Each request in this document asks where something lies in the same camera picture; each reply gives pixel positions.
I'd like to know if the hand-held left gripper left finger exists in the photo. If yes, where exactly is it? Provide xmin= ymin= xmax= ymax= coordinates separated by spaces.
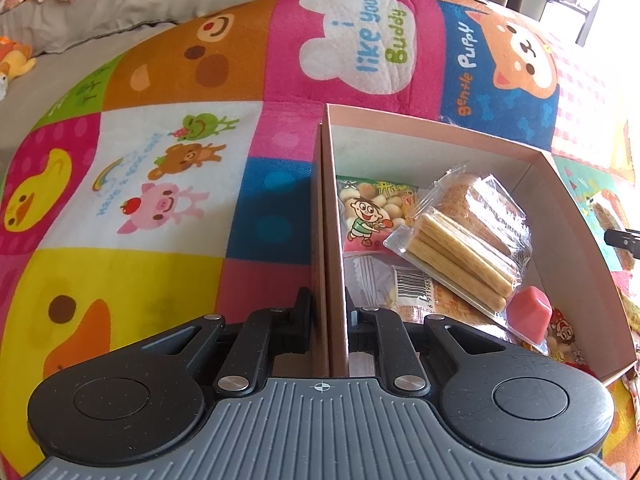
xmin=142 ymin=286 xmax=315 ymax=396

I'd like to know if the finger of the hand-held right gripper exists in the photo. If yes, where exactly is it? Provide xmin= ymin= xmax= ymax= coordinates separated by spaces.
xmin=604 ymin=227 xmax=640 ymax=262

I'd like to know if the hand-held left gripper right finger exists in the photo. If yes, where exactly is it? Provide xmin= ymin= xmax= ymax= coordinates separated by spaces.
xmin=345 ymin=287 xmax=508 ymax=393

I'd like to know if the pink cardboard box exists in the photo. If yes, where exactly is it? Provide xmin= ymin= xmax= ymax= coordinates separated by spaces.
xmin=310 ymin=102 xmax=640 ymax=387

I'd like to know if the small clear bread packet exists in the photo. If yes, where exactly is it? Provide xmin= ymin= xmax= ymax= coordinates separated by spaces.
xmin=345 ymin=252 xmax=506 ymax=332

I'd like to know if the pink ball biscuit packet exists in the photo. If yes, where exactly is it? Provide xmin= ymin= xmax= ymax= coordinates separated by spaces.
xmin=542 ymin=310 xmax=586 ymax=367

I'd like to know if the red yellow ball biscuit packet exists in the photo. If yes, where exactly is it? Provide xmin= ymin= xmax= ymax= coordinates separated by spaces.
xmin=336 ymin=175 xmax=420 ymax=256

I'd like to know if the pink jelly cup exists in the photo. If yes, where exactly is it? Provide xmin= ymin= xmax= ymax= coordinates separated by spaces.
xmin=505 ymin=285 xmax=554 ymax=347

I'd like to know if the clear stick biscuit packet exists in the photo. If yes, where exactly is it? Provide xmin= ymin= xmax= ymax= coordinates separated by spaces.
xmin=382 ymin=209 xmax=526 ymax=317

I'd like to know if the clear round cracker packet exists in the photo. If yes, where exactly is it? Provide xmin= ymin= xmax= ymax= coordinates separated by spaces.
xmin=415 ymin=162 xmax=532 ymax=266

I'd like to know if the colourful printed play mat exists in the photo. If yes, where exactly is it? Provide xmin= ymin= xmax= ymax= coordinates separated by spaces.
xmin=0 ymin=0 xmax=640 ymax=480

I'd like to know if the orange plush toy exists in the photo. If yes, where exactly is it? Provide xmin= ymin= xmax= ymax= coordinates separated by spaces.
xmin=0 ymin=37 xmax=38 ymax=79

